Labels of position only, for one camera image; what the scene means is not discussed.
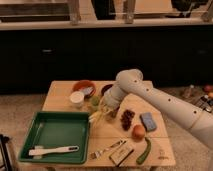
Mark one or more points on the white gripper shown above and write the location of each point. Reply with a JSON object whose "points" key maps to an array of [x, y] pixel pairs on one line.
{"points": [[112, 98]]}

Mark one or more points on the yellow banana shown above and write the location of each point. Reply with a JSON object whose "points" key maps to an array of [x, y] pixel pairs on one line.
{"points": [[96, 117]]}

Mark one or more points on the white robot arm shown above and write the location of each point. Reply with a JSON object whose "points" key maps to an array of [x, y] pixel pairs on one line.
{"points": [[190, 117]]}

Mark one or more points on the green cup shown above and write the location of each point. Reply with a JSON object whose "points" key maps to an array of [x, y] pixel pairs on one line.
{"points": [[94, 101]]}

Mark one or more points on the bunch of dark grapes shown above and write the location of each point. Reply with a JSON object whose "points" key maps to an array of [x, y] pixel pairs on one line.
{"points": [[126, 119]]}

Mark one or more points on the dark brown bowl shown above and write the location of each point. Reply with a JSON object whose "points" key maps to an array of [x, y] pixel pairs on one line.
{"points": [[105, 88]]}

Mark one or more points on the orange bowl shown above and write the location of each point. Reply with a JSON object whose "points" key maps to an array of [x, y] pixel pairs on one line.
{"points": [[86, 86]]}

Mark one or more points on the white cup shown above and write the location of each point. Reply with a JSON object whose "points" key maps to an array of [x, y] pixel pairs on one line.
{"points": [[77, 98]]}

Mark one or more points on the wooden table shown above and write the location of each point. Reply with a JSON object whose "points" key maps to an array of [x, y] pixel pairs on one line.
{"points": [[107, 132]]}

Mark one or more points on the orange peach fruit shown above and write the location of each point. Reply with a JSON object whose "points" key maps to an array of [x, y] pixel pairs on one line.
{"points": [[138, 132]]}

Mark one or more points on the blue sponge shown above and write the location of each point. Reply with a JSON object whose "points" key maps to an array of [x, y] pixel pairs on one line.
{"points": [[148, 122]]}

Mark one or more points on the silver fork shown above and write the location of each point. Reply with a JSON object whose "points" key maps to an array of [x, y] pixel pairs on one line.
{"points": [[99, 153]]}

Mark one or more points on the brown rectangular box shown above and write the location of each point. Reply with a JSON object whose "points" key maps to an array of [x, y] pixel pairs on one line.
{"points": [[121, 153]]}

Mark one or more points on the white spatula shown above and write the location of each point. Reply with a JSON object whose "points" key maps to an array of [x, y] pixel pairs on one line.
{"points": [[39, 150]]}

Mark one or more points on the green plastic tray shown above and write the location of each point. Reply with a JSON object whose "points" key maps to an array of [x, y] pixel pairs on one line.
{"points": [[57, 129]]}

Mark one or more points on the green cucumber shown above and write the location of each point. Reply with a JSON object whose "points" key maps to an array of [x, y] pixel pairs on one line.
{"points": [[141, 159]]}

